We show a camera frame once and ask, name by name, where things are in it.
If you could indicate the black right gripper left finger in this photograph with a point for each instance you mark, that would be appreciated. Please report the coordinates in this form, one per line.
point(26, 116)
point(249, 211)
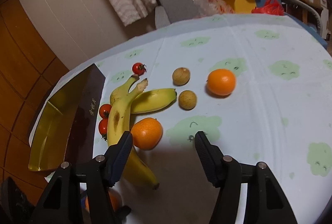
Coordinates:
point(116, 158)

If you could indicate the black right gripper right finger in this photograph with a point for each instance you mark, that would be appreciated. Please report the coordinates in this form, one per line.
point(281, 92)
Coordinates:
point(210, 157)

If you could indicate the long spotted banana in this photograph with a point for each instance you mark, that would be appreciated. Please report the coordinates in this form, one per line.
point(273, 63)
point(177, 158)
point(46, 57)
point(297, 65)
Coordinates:
point(121, 99)

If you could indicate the orange mandarin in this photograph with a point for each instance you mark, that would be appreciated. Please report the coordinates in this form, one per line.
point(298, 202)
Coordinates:
point(147, 133)
point(221, 82)

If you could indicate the brown round fruit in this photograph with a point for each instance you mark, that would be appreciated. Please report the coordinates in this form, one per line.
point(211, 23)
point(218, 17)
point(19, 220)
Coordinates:
point(187, 100)
point(180, 76)

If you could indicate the short yellow banana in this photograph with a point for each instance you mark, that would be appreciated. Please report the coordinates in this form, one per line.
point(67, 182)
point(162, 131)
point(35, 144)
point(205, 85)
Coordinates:
point(146, 102)

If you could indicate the cherry tomato lower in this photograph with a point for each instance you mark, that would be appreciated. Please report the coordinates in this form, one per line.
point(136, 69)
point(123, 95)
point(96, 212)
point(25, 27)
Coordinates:
point(103, 128)

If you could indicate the cherry tomato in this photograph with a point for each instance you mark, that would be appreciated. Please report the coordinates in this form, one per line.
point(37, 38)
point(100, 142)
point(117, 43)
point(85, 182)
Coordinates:
point(103, 128)
point(139, 69)
point(104, 111)

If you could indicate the cherry tomato middle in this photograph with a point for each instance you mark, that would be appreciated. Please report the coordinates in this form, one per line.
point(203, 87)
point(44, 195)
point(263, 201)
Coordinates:
point(104, 111)

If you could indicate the gold tin box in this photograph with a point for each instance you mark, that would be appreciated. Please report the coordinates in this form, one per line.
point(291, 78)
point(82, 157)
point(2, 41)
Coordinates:
point(66, 128)

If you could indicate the light blue patterned tablecloth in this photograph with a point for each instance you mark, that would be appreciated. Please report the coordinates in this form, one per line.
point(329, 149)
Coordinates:
point(278, 113)

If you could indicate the cherry tomato top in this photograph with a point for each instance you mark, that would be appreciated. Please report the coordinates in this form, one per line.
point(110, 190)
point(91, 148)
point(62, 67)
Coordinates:
point(139, 69)

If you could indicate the clear plastic snack bag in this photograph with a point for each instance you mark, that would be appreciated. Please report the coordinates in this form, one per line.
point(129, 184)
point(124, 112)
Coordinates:
point(207, 8)

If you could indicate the yellow blue play mat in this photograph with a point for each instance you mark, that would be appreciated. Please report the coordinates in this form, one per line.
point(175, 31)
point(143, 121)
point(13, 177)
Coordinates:
point(245, 6)

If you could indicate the red plastic bag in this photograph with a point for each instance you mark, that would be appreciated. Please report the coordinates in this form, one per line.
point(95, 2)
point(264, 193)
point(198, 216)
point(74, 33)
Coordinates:
point(271, 7)

